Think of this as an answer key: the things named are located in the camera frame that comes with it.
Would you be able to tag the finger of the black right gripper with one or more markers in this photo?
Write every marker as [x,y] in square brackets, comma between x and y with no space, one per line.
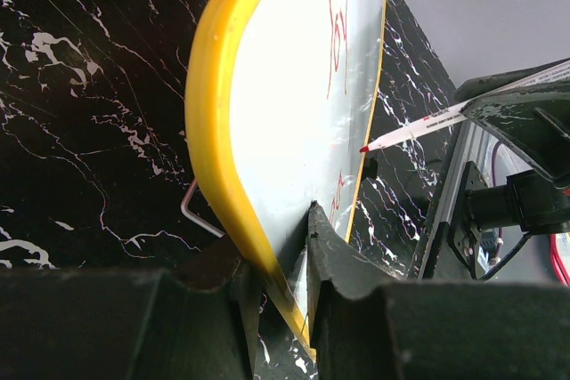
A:
[527,110]

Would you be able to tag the aluminium frame rail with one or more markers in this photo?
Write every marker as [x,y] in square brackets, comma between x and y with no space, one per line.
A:
[438,261]

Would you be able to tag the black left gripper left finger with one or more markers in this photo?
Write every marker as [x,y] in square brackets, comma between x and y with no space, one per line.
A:
[197,321]

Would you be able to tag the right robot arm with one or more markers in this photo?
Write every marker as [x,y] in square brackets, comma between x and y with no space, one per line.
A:
[526,200]

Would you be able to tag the red whiteboard marker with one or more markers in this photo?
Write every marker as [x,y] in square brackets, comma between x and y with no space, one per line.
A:
[427,126]

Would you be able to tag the metal wire board stand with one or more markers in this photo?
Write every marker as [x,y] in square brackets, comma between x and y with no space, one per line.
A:
[195,208]

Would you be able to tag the yellow framed whiteboard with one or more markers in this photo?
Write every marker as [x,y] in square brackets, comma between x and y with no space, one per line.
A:
[279,101]

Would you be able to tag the pink framed whiteboard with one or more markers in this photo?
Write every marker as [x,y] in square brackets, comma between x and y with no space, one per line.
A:
[559,256]

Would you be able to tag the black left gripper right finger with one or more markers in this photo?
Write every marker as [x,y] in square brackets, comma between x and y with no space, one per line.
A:
[364,324]

